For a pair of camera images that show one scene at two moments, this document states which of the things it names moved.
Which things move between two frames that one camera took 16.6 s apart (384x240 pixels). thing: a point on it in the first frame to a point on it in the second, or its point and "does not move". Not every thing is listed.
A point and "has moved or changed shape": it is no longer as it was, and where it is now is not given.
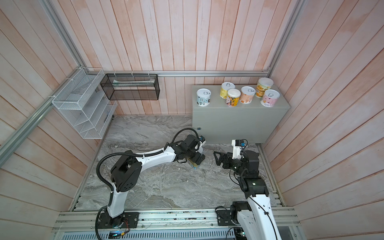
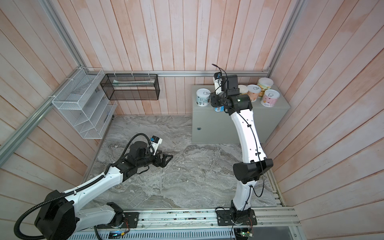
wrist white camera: [202, 141] to [155, 141]
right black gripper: [228, 156] to [213, 98]
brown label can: [246, 94] has moved or changed shape
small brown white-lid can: [233, 96] has moved or changed shape
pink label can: [270, 98] does not move
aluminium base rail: [76, 220] does not move
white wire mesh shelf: [84, 105] does not move
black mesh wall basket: [131, 86] does not move
